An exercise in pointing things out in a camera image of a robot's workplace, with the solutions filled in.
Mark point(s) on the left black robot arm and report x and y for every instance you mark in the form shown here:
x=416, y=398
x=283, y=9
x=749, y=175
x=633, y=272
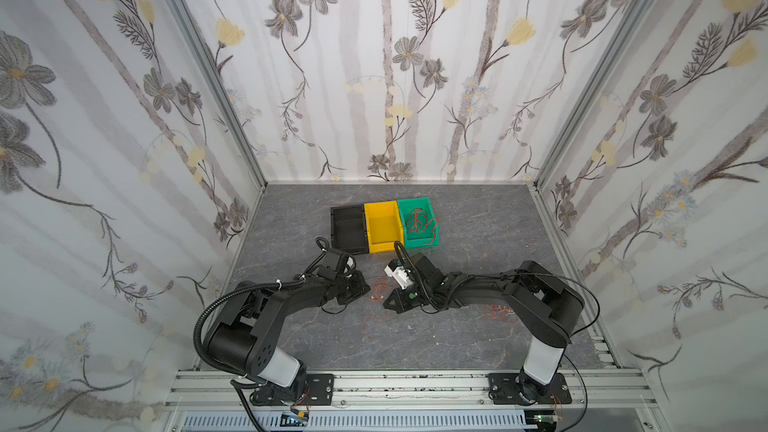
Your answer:
x=238, y=333

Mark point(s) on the green plastic bin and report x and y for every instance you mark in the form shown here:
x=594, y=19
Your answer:
x=421, y=226

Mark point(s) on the black plastic bin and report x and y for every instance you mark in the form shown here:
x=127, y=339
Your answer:
x=348, y=229

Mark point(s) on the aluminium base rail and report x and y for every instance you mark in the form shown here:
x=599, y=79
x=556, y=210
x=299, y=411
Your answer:
x=465, y=400

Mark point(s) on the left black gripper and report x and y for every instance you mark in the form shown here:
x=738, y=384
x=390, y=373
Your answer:
x=347, y=287

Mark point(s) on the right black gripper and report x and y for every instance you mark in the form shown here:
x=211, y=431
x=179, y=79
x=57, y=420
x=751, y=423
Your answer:
x=408, y=293

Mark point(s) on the yellow plastic bin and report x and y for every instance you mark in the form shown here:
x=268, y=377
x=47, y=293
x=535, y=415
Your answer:
x=383, y=226

